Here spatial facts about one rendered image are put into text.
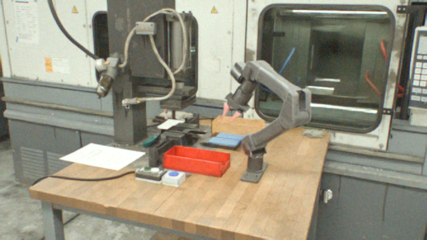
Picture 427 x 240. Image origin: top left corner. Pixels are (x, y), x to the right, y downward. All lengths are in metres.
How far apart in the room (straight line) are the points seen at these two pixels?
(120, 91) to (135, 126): 0.18
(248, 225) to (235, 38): 1.32
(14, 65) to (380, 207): 2.72
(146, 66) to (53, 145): 1.65
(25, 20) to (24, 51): 0.24
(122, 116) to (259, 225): 0.92
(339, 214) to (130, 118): 1.31
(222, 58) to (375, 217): 1.24
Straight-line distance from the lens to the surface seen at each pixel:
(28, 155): 3.51
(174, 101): 1.72
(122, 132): 1.93
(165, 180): 1.49
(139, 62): 1.80
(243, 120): 2.10
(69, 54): 2.99
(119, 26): 1.83
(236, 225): 1.26
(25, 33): 3.26
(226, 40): 2.34
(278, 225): 1.28
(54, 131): 3.23
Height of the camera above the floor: 1.55
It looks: 16 degrees down
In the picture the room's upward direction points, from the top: 1 degrees clockwise
